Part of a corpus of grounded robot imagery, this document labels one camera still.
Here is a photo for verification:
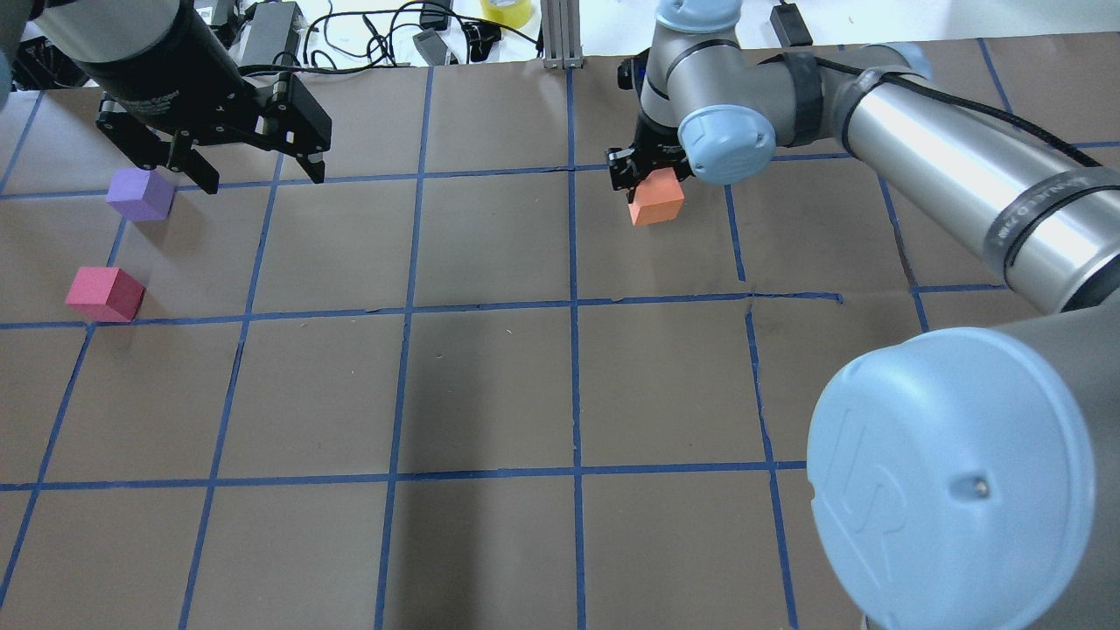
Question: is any black power adapter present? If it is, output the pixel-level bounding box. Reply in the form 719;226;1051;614
240;1;304;67

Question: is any orange foam cube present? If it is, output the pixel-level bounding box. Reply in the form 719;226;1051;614
628;168;685;226

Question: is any aluminium frame post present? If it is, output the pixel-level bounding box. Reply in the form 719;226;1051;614
540;0;585;70

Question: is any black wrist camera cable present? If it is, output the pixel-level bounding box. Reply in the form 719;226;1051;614
814;54;1105;169

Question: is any purple foam cube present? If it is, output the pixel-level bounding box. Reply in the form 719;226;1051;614
105;167;176;222

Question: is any yellow tape roll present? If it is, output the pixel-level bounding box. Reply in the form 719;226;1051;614
479;0;534;29

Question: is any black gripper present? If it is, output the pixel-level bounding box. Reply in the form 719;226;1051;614
608;53;693;194
94;9;333;195

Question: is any pink foam cube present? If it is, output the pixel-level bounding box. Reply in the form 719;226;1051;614
65;266;144;323

